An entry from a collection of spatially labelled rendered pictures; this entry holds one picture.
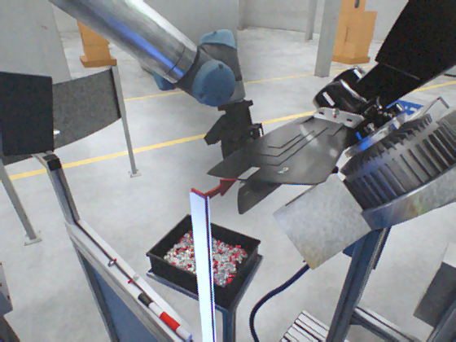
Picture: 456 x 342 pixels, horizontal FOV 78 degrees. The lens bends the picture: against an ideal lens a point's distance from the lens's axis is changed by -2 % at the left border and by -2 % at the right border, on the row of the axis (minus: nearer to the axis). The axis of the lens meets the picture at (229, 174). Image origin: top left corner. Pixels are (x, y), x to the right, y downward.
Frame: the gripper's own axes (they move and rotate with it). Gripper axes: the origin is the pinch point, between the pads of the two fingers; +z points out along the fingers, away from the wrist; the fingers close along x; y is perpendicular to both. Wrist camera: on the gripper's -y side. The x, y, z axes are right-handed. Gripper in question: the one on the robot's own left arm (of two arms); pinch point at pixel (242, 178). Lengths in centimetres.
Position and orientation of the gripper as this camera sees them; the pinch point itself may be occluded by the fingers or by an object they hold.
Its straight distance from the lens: 76.0
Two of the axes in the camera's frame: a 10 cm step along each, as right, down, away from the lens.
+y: 7.1, 0.8, -7.0
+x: 6.7, -3.9, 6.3
